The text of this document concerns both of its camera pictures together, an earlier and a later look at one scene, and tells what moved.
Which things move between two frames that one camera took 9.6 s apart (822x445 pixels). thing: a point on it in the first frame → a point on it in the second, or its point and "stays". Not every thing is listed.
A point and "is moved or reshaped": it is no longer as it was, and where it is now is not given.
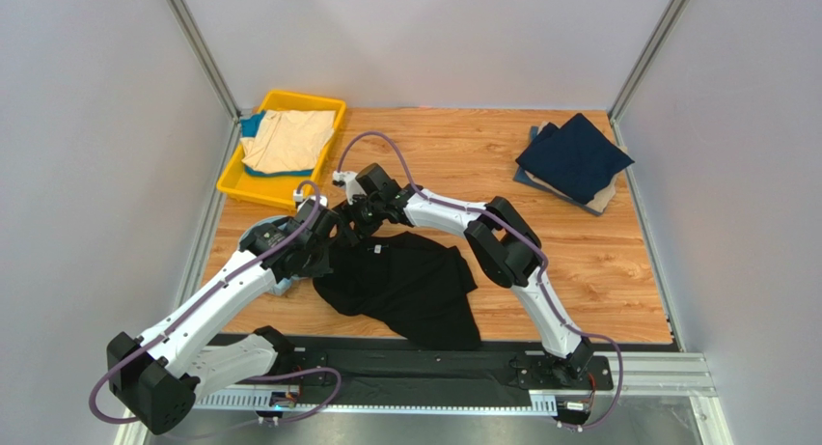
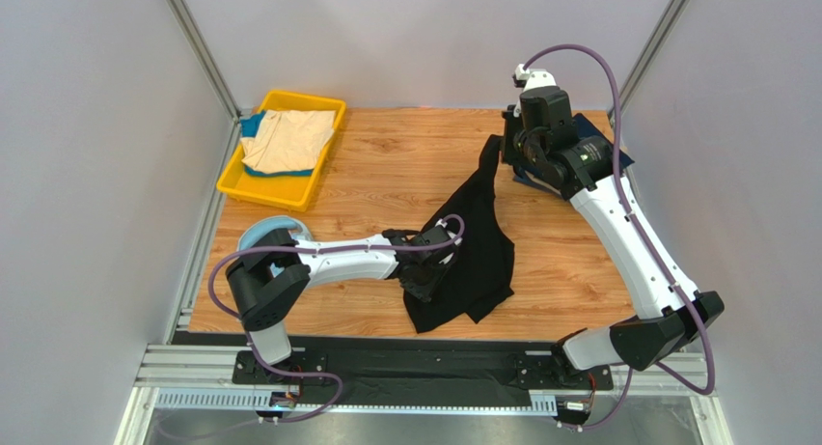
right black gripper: x=363 y=216 → x=508 y=144
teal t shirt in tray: x=249 y=127 stays
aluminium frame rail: x=233 y=116 stays
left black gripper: x=321 y=267 → x=424 y=292
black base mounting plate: x=438 y=369 stays
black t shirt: x=419 y=292 is moved or reshaped
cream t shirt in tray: x=287 y=140 stays
